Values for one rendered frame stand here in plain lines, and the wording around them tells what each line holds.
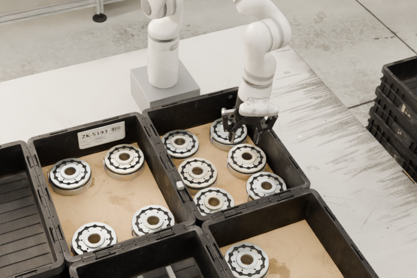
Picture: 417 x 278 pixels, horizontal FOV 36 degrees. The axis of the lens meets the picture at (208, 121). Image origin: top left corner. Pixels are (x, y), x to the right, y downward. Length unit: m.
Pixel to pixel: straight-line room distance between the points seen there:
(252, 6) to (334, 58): 2.18
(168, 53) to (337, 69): 1.71
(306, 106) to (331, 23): 1.72
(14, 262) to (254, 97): 0.66
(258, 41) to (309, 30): 2.38
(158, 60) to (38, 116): 0.43
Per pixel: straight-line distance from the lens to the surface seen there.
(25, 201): 1.66
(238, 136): 1.75
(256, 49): 1.35
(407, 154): 2.56
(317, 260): 1.56
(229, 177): 1.68
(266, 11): 1.40
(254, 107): 1.43
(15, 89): 2.17
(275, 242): 1.57
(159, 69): 1.92
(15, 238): 1.59
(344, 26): 3.80
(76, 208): 1.62
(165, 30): 1.85
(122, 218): 1.59
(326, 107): 2.13
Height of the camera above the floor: 2.08
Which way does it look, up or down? 43 degrees down
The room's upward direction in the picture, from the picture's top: 4 degrees clockwise
